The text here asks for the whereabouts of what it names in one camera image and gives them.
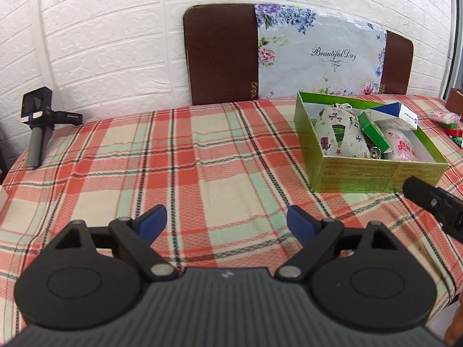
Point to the blue and white carton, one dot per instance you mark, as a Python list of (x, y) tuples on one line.
[(396, 114)]

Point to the green cardboard box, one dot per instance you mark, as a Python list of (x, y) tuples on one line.
[(361, 177)]

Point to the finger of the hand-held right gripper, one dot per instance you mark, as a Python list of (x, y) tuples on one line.
[(423, 193)]

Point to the pink and white tissue packet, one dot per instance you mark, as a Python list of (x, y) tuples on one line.
[(399, 144)]

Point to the pink wrapped packet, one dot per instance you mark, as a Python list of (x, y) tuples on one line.
[(443, 116)]

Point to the small green carton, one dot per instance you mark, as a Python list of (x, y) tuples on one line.
[(374, 133)]

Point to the floral plastic sheet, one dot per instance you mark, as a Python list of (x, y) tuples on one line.
[(318, 50)]

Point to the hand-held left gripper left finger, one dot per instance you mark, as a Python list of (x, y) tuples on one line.
[(153, 222)]

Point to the printed white cloth pouch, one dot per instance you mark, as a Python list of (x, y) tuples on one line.
[(338, 132)]

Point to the brown chair with floral cover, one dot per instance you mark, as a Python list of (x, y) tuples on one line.
[(220, 54)]

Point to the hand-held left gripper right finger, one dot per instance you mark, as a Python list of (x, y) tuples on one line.
[(300, 224)]

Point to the person's bare leg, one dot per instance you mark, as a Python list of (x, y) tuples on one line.
[(455, 327)]

